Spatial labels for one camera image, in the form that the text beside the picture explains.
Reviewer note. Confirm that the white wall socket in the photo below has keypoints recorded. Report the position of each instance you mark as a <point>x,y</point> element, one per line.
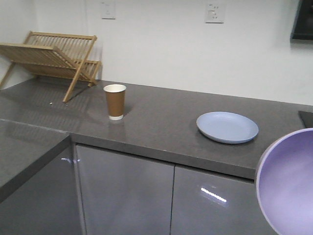
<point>215,13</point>

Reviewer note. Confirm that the brown paper cup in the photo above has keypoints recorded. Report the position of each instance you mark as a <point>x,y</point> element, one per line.
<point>115,96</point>

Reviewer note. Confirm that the grey cabinet door middle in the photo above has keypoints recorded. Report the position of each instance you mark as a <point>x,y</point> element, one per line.
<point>123,194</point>

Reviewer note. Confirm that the purple plastic bowl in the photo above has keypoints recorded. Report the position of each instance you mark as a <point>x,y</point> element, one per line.
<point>284,183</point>

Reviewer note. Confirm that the white wall switch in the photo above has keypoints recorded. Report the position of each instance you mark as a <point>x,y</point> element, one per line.
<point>108,9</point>

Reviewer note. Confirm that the black range hood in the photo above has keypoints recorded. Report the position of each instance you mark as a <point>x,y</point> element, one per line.
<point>303,23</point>

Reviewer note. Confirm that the wooden dish rack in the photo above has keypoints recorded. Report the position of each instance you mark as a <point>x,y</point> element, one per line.
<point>55,55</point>

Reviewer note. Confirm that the grey cabinet door right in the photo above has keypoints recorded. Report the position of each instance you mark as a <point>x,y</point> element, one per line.
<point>205,203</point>

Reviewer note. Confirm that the black gas stove top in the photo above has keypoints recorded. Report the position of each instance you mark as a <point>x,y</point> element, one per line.
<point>306,118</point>

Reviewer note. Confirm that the grey cabinet door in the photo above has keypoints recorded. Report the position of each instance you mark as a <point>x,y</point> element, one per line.
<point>123,194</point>
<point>205,203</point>
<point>38,193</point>

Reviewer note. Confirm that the light blue plate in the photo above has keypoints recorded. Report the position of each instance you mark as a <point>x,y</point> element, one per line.
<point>226,127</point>

